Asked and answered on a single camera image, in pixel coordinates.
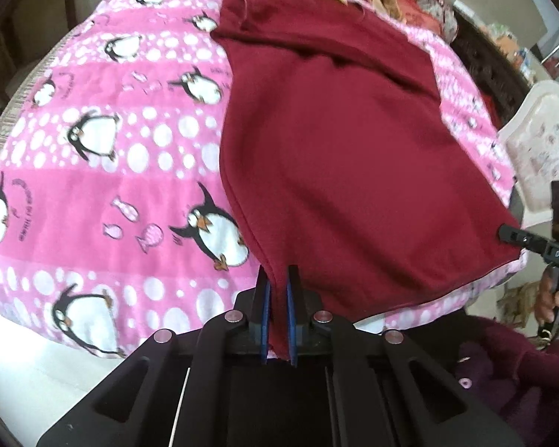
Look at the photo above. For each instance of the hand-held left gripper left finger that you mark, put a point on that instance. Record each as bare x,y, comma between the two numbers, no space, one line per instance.
262,307

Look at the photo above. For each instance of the white ornate chair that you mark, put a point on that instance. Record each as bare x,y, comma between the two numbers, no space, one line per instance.
540,149

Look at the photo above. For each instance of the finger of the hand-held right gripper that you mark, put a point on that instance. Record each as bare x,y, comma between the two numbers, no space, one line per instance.
517,235

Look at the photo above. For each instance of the person's purple cardigan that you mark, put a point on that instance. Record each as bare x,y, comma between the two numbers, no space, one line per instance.
503,382

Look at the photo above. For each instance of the dark red fleece garment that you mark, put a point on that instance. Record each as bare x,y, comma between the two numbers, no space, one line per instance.
335,149

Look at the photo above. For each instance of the dark carved nightstand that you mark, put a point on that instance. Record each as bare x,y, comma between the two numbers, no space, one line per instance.
489,65

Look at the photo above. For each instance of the woven straw bed mat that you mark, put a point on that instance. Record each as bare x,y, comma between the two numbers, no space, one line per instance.
18,98

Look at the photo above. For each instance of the pink penguin print blanket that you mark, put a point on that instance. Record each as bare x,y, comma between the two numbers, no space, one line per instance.
121,149

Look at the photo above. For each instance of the person's right hand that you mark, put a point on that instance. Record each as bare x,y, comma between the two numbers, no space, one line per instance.
546,295

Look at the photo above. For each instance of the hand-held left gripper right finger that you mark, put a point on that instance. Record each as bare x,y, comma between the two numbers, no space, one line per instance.
292,316

